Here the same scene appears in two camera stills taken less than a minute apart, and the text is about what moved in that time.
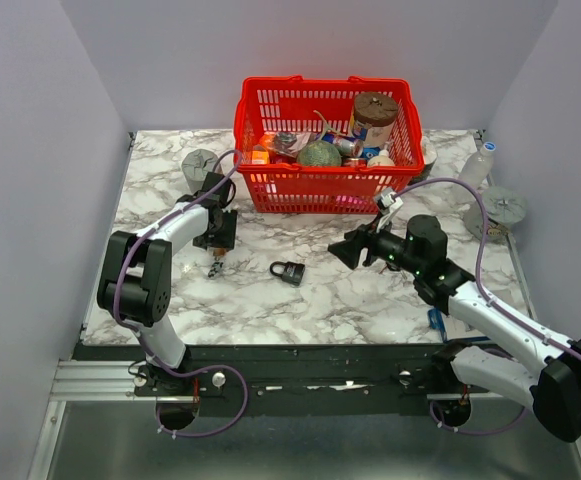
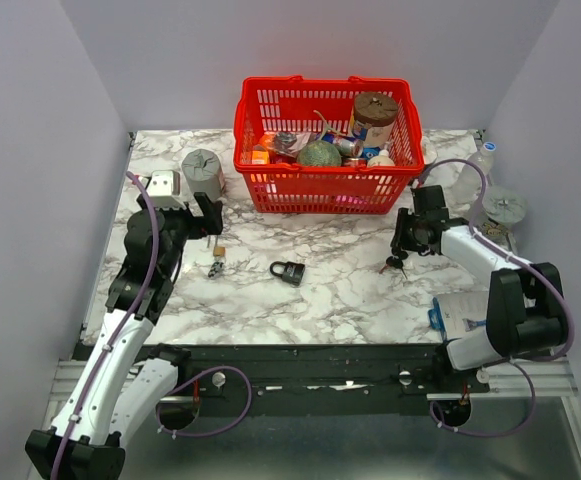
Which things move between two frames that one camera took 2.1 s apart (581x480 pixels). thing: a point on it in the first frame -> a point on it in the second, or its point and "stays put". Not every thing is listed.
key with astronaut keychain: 215,266 stays put
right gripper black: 349,249 -> 399,238
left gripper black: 226,240 -> 209,224
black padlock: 292,274 stays put
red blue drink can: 348,146 stays put
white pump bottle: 383,159 stays put
